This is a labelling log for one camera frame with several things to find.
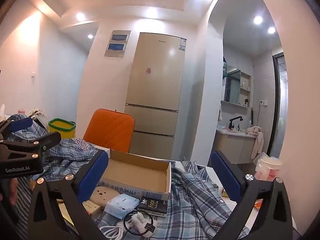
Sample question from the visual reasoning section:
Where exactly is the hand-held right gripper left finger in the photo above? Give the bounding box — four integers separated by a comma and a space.
27, 149, 110, 240

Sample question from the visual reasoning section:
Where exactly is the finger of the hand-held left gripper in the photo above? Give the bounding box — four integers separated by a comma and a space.
0, 117, 33, 140
5, 131, 62, 155

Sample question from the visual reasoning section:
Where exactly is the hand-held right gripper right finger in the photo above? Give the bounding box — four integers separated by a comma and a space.
209, 150, 293, 240

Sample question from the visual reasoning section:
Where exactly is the light blue tissue pack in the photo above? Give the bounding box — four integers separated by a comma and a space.
104, 194, 140, 219

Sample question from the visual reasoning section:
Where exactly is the cardboard box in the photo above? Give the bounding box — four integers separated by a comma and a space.
96, 149, 172, 202

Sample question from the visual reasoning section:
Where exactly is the person's left hand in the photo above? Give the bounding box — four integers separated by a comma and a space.
9, 179, 18, 205

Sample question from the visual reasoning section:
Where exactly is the yellow bin with green rim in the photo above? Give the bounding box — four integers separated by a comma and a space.
48, 118, 76, 139

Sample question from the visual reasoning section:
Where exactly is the beige cloth bag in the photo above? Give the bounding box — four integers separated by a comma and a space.
27, 107, 49, 130

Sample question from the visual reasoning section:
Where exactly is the blue plaid shirt with rhinestones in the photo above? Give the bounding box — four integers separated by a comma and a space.
6, 114, 100, 230

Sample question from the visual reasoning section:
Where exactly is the small cream box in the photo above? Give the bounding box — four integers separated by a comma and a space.
82, 200, 103, 216

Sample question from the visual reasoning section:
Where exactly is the beige vanity cabinet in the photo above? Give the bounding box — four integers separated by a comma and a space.
214, 129, 257, 165

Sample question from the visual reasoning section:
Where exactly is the light blue plaid shirt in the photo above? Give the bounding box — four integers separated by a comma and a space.
97, 160, 250, 240

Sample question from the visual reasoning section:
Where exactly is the translucent plastic bag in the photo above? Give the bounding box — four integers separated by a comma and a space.
253, 152, 283, 182

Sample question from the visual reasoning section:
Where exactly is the orange padded chair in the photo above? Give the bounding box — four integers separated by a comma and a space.
83, 109, 135, 153

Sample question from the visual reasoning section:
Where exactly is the pink towel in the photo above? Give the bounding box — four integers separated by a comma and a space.
246, 126, 264, 159

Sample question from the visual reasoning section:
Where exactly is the black faucet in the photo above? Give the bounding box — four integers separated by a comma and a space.
229, 116, 243, 130

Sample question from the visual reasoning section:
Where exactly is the black tissue pack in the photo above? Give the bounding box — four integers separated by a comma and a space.
138, 196, 168, 217

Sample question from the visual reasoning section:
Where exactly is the bathroom mirror cabinet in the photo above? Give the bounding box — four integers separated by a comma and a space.
224, 64, 242, 103

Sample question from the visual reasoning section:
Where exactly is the beige refrigerator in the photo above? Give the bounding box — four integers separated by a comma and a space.
124, 32, 188, 160

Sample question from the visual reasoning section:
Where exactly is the wooden wall niche shelf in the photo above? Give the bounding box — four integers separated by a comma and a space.
240, 71, 252, 108

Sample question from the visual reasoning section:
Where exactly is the black door frame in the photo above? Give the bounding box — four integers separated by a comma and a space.
272, 52, 285, 156

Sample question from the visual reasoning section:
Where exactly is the grey wall panel box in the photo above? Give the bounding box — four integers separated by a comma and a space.
104, 42, 127, 58
111, 30, 132, 42

